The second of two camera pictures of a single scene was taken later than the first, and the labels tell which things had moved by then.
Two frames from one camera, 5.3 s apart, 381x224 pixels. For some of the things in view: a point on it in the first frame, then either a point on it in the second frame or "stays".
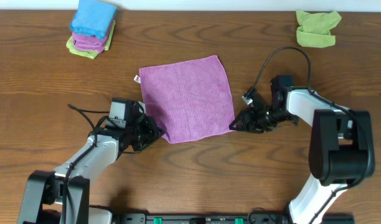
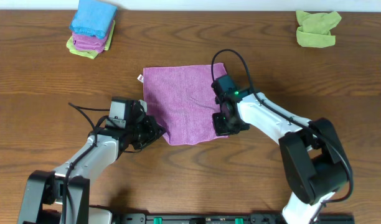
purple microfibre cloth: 190,98 stays
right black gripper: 249,117 to 220,123
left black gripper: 150,131 stays
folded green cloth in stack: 90,54 stays
